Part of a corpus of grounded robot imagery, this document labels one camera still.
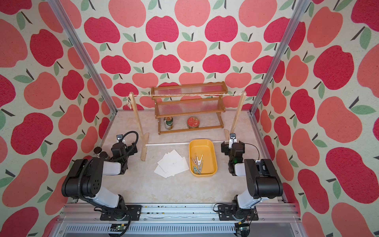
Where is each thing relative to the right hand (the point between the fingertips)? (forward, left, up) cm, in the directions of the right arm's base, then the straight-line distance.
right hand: (234, 144), depth 94 cm
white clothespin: (-12, +21, -4) cm, 25 cm away
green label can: (+11, +45, +4) cm, 46 cm away
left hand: (-7, +70, 0) cm, 70 cm away
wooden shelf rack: (+37, +33, -5) cm, 50 cm away
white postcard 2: (-16, +34, -6) cm, 38 cm away
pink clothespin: (-7, +25, -6) cm, 26 cm away
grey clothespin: (-12, +24, -4) cm, 27 cm away
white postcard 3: (-21, +39, -6) cm, 44 cm away
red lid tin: (+17, +28, -1) cm, 33 cm away
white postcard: (-13, +41, -7) cm, 43 cm away
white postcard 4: (-20, +46, -6) cm, 50 cm away
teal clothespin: (-17, +24, -5) cm, 30 cm away
